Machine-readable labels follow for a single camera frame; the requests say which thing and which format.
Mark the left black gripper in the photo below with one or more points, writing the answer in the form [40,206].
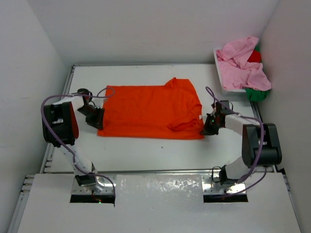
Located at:
[94,123]

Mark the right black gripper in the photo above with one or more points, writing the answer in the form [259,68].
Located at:
[206,129]

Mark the orange t shirt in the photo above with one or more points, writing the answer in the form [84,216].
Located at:
[169,111]

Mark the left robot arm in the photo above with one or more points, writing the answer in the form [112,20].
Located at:
[60,128]

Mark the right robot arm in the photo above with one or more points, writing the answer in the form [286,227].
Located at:
[260,144]

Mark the white plastic bin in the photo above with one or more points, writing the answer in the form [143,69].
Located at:
[226,92]

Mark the green t shirt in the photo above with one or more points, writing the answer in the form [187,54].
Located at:
[256,95]

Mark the pink t shirt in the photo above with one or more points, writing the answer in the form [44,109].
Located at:
[236,71]

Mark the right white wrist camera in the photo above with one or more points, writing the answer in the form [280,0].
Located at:
[221,108]

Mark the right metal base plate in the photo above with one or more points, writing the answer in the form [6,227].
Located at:
[211,185]

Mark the metal base plate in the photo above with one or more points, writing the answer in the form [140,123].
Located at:
[102,185]
[211,185]

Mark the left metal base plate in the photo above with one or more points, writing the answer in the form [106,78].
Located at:
[102,185]

